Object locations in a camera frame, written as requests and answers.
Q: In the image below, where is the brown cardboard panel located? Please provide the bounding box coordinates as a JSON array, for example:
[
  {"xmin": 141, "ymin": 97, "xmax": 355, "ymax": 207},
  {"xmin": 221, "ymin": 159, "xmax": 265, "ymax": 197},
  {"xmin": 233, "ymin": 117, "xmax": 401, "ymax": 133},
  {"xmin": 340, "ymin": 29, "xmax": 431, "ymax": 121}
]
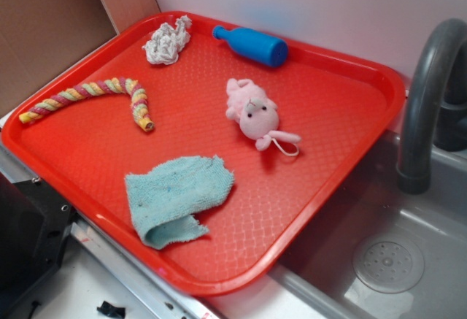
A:
[{"xmin": 1, "ymin": 0, "xmax": 160, "ymax": 116}]

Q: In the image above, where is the blue plastic toy bottle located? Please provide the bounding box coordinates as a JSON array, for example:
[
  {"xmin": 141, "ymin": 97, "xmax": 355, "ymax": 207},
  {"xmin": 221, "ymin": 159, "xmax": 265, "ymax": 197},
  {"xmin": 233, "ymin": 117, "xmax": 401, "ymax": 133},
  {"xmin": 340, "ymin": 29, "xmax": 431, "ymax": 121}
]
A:
[{"xmin": 212, "ymin": 26, "xmax": 289, "ymax": 68}]

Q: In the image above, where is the grey toy faucet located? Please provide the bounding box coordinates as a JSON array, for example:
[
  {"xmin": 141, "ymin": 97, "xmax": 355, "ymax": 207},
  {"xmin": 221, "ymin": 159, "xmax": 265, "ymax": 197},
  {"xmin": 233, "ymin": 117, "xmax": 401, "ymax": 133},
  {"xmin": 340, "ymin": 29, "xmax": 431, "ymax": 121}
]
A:
[{"xmin": 396, "ymin": 18, "xmax": 466, "ymax": 194}]

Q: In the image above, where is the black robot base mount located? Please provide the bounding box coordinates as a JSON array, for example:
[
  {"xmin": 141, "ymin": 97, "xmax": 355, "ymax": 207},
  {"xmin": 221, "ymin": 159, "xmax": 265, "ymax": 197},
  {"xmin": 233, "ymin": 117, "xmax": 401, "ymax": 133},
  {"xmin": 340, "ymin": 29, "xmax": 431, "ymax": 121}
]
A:
[{"xmin": 1, "ymin": 176, "xmax": 75, "ymax": 318}]

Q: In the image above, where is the grey plastic sink basin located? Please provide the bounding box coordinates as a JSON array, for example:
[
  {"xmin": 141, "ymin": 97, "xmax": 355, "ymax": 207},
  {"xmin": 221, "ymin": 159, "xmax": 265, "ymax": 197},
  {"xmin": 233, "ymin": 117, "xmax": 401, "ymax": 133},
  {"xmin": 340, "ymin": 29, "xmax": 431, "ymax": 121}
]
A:
[{"xmin": 271, "ymin": 133, "xmax": 466, "ymax": 318}]

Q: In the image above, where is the crumpled white paper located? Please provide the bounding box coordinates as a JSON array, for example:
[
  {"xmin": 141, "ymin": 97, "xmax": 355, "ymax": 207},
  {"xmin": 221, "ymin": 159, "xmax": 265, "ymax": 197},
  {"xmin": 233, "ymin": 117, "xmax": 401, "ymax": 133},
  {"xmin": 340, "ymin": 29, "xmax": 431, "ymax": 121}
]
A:
[{"xmin": 142, "ymin": 15, "xmax": 192, "ymax": 66}]

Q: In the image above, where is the red plastic tray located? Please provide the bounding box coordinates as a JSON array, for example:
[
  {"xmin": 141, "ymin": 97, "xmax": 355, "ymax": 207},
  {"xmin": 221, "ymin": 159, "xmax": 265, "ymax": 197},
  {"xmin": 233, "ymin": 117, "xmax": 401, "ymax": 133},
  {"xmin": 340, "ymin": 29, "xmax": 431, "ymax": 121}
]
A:
[{"xmin": 1, "ymin": 12, "xmax": 405, "ymax": 297}]

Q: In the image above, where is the light blue terry cloth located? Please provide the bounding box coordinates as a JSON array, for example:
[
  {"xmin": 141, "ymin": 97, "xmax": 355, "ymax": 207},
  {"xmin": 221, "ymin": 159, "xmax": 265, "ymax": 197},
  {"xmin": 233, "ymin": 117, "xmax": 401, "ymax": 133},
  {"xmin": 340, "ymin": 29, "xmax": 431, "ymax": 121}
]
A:
[{"xmin": 125, "ymin": 156, "xmax": 234, "ymax": 250}]

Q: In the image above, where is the multicolour twisted rope toy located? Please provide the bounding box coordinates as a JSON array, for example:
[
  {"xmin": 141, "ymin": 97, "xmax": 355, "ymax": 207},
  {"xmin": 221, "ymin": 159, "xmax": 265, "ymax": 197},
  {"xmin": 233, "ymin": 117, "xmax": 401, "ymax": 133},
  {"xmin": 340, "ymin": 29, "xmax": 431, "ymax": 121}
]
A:
[{"xmin": 18, "ymin": 77, "xmax": 155, "ymax": 132}]

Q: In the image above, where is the round sink drain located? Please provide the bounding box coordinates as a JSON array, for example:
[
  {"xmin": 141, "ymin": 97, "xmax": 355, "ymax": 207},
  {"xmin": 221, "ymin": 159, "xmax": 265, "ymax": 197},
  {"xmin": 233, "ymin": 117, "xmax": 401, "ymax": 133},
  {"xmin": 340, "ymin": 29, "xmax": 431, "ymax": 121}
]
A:
[{"xmin": 352, "ymin": 234, "xmax": 425, "ymax": 294}]

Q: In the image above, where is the pink plush toy animal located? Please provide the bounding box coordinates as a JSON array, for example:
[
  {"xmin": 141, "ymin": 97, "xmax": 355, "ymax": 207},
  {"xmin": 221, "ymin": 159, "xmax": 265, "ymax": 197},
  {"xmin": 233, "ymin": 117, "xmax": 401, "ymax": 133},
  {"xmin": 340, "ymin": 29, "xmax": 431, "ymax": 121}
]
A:
[{"xmin": 225, "ymin": 78, "xmax": 301, "ymax": 157}]

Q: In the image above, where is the silver metal rail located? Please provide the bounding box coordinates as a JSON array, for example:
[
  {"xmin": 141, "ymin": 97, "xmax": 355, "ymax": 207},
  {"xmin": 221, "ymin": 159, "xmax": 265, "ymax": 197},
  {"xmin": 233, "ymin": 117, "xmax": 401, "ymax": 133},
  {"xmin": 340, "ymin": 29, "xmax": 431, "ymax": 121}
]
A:
[{"xmin": 1, "ymin": 147, "xmax": 220, "ymax": 318}]

